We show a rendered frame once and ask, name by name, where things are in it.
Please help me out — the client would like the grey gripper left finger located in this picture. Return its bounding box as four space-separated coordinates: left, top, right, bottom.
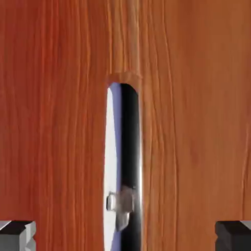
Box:
0 220 37 251

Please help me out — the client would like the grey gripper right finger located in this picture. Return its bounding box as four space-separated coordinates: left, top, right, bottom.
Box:
214 220 251 251

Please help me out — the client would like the reddish wooden drawer front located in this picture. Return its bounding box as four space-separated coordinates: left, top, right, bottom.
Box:
0 0 251 251

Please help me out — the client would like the shiny curved metal handle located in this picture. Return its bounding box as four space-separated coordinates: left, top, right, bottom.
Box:
103 72 143 251

